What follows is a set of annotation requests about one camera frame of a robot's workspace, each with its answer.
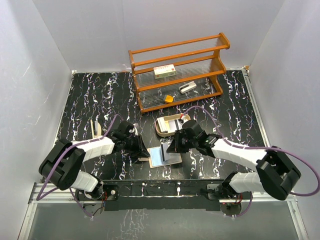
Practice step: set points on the yellow tape measure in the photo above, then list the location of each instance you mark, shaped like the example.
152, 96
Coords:
168, 99

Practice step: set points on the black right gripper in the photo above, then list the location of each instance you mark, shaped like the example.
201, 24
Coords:
175, 146

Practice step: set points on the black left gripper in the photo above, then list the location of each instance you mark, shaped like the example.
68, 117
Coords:
140, 151

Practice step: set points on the white stapler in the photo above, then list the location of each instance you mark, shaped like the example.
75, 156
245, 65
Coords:
187, 87

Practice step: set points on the stack of cards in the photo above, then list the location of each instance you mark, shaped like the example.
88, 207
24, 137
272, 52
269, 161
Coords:
162, 125

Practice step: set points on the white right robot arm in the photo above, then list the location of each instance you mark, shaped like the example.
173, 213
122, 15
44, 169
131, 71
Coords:
272, 171

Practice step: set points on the orange wooden shelf rack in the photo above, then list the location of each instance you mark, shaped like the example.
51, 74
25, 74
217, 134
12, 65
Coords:
195, 60

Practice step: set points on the cream leather card holder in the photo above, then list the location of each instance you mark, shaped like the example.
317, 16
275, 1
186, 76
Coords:
160, 159

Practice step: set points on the black front base bar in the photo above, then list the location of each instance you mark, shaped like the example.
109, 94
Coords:
116, 195

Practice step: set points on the card with black stripe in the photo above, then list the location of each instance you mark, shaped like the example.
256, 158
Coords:
174, 125

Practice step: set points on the beige oval tray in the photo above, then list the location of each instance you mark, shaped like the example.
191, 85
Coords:
167, 125

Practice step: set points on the aluminium frame rail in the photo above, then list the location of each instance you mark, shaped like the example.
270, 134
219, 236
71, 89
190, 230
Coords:
110, 98

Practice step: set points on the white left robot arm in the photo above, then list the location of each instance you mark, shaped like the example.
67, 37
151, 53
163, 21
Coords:
62, 166

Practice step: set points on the credit card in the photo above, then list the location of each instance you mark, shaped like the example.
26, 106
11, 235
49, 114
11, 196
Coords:
164, 154

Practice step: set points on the white red paper box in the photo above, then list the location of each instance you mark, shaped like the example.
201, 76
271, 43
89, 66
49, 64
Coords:
164, 71

